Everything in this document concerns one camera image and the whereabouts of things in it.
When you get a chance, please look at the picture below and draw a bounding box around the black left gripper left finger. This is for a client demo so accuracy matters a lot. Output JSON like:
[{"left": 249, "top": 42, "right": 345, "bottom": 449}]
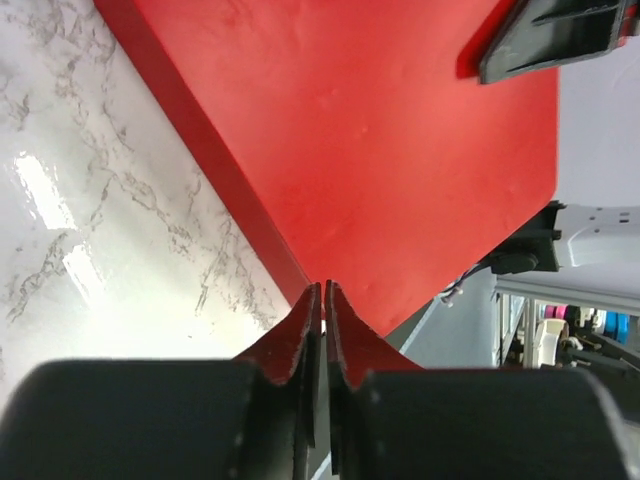
[{"left": 1, "top": 284, "right": 321, "bottom": 479}]

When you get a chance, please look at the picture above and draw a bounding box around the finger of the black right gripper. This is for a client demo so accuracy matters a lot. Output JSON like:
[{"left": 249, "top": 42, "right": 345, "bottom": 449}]
[{"left": 479, "top": 0, "right": 639, "bottom": 84}]

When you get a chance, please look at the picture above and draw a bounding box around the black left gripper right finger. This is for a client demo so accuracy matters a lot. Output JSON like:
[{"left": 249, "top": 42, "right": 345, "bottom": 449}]
[{"left": 325, "top": 282, "right": 639, "bottom": 479}]

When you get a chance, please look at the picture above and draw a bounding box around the red box lid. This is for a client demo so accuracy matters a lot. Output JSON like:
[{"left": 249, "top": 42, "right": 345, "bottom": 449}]
[{"left": 96, "top": 1, "right": 558, "bottom": 335}]

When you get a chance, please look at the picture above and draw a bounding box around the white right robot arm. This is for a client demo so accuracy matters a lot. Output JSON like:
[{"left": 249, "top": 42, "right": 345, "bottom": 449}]
[{"left": 477, "top": 1, "right": 639, "bottom": 275}]

